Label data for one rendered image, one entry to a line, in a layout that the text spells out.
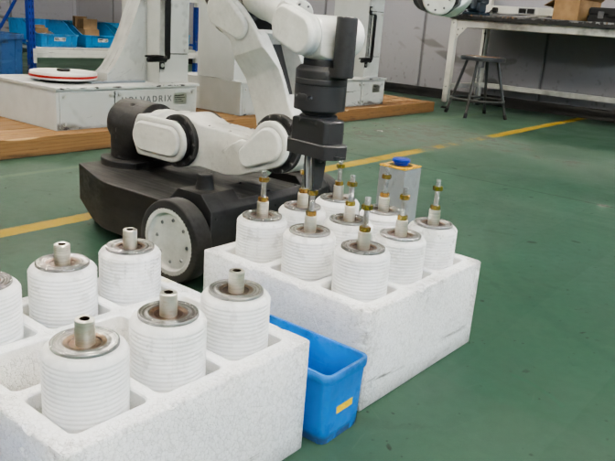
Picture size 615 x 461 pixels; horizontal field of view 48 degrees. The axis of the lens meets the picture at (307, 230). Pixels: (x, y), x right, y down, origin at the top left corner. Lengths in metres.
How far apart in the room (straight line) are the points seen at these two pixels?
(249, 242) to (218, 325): 0.38
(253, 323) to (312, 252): 0.31
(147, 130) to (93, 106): 1.36
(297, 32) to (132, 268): 0.46
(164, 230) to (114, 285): 0.56
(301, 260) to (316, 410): 0.28
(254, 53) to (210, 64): 2.40
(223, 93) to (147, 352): 3.21
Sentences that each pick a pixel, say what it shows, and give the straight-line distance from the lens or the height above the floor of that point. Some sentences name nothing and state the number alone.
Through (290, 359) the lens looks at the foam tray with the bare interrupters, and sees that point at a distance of 0.96.
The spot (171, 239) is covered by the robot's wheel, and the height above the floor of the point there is 0.10.
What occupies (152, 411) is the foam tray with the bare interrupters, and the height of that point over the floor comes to 0.18.
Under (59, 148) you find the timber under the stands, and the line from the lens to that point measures 3.11.
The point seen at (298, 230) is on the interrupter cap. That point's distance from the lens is 1.23.
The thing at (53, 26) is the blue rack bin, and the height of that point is 0.41.
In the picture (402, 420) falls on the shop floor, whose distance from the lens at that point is 1.17.
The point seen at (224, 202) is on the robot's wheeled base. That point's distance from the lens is 1.63.
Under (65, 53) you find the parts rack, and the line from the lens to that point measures 6.30.
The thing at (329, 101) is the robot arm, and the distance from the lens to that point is 1.15.
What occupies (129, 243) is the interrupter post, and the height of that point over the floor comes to 0.26.
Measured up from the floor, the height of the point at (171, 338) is 0.24.
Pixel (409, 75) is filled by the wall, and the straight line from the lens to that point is 7.00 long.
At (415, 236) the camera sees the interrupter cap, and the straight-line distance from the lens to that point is 1.26.
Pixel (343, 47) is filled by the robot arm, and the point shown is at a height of 0.58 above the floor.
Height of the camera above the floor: 0.61
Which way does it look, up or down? 17 degrees down
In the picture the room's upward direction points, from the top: 4 degrees clockwise
